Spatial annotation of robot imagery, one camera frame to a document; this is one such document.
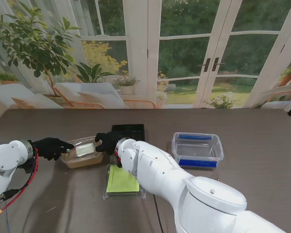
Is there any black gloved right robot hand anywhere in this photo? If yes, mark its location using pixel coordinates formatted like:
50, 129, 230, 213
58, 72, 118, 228
94, 132, 132, 156

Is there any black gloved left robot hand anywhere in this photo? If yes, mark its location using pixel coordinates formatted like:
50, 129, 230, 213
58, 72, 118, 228
31, 137, 75, 161

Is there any clear lid with white label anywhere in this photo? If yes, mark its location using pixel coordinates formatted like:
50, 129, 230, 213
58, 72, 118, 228
61, 135, 105, 161

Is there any black plastic tray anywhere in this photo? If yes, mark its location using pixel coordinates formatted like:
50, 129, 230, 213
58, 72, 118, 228
111, 123, 146, 142

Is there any brown kraft paper container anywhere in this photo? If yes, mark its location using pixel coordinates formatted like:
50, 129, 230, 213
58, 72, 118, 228
61, 135, 105, 169

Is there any clear lid with green sheet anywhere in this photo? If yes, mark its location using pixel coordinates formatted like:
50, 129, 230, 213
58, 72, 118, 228
103, 164, 146, 200

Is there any clear container with blue clips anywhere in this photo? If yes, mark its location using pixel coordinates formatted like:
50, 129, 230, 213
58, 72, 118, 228
171, 132, 225, 169

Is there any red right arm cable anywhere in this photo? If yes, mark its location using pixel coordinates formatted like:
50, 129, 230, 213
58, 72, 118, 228
114, 145, 122, 164

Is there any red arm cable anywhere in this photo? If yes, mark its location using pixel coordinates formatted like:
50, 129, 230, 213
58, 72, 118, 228
114, 145, 122, 164
0, 148, 40, 220

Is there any red left arm cable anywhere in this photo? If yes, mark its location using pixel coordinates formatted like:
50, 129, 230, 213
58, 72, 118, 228
0, 148, 40, 220

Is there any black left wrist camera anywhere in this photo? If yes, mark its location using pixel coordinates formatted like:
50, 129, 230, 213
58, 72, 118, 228
16, 159, 38, 174

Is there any thin black cable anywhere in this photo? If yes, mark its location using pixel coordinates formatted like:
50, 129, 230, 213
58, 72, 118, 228
152, 194, 164, 233

